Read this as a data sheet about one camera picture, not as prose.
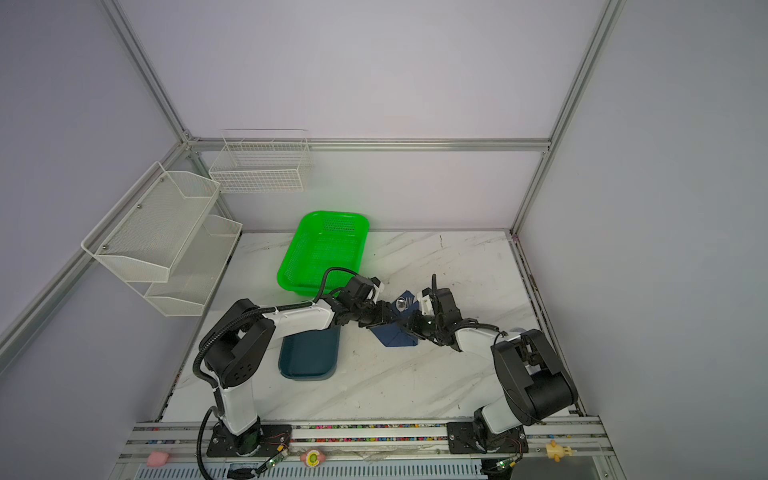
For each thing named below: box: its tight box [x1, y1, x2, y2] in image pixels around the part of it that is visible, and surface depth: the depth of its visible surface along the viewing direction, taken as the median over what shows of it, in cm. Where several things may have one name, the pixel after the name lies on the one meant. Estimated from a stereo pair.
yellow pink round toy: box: [300, 448, 326, 467], surface depth 69 cm
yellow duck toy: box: [545, 439, 575, 463], surface depth 70 cm
